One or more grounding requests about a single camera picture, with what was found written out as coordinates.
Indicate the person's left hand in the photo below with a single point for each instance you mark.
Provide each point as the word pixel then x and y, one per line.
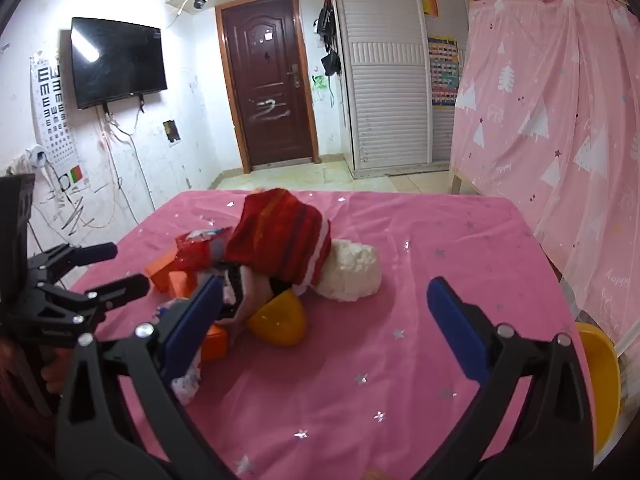
pixel 52 375

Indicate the orange blocks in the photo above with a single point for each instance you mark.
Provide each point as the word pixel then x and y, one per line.
pixel 167 272

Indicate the yellow plastic cup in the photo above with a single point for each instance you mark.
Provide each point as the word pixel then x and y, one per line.
pixel 280 322

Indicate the white printed wrapper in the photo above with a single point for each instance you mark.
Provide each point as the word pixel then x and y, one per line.
pixel 187 385

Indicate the black wall television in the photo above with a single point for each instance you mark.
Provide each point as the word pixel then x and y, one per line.
pixel 117 62

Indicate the shiny red snack packet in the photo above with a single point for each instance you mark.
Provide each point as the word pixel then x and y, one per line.
pixel 197 250

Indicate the colourful grid poster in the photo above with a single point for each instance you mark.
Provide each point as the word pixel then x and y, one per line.
pixel 443 70

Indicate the hanging black bags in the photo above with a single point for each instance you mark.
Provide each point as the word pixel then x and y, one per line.
pixel 327 25

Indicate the white louvred wardrobe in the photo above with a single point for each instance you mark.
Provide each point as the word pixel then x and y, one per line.
pixel 385 100

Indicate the white tissue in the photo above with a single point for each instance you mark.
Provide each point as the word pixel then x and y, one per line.
pixel 352 270

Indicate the pink starred tablecloth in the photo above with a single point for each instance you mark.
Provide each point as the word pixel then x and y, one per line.
pixel 350 385

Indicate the pink tree print curtain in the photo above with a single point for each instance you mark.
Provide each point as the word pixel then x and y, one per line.
pixel 550 135

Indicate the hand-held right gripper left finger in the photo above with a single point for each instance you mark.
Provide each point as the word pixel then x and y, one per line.
pixel 195 327

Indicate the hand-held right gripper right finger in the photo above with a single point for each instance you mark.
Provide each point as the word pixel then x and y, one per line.
pixel 457 332

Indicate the orange yellow sticker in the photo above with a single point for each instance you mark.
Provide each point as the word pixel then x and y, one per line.
pixel 430 6

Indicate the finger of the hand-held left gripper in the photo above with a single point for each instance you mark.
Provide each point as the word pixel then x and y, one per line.
pixel 117 290
pixel 80 255

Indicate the brown wooden door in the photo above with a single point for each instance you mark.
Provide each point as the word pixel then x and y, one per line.
pixel 267 85

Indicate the small orange block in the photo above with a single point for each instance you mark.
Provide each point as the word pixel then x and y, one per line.
pixel 217 342

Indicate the eye chart poster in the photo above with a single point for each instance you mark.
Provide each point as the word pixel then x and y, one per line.
pixel 55 120

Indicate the yellow plastic bucket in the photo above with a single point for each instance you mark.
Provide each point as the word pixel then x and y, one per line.
pixel 597 385

